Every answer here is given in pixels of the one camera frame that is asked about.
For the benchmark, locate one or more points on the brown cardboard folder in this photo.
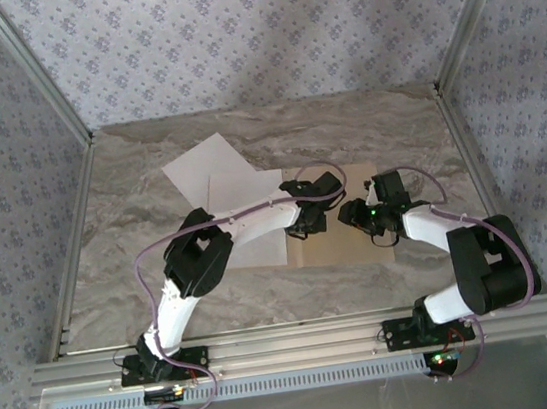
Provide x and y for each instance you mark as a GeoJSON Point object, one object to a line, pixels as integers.
{"type": "Point", "coordinates": [335, 252]}

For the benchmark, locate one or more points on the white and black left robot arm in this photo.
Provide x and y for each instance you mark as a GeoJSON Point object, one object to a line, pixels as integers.
{"type": "Point", "coordinates": [261, 223]}

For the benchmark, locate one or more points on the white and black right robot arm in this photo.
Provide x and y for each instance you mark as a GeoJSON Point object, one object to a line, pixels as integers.
{"type": "Point", "coordinates": [422, 225]}

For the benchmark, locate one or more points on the small circuit board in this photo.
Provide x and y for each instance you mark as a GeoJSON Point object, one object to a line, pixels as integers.
{"type": "Point", "coordinates": [445, 357]}
{"type": "Point", "coordinates": [169, 392]}

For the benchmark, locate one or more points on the aluminium table side rail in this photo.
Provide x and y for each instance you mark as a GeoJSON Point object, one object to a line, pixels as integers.
{"type": "Point", "coordinates": [469, 148]}
{"type": "Point", "coordinates": [79, 205]}

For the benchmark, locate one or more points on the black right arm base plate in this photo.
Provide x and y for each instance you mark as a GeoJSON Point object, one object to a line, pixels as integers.
{"type": "Point", "coordinates": [397, 337]}

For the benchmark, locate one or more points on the aluminium mounting rail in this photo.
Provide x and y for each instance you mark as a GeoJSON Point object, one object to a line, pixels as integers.
{"type": "Point", "coordinates": [297, 342]}

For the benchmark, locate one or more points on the aluminium frame post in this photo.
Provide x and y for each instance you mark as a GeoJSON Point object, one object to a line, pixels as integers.
{"type": "Point", "coordinates": [472, 12]}
{"type": "Point", "coordinates": [36, 69]}

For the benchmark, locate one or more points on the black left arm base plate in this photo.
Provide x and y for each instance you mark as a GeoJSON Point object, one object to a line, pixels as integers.
{"type": "Point", "coordinates": [198, 358]}

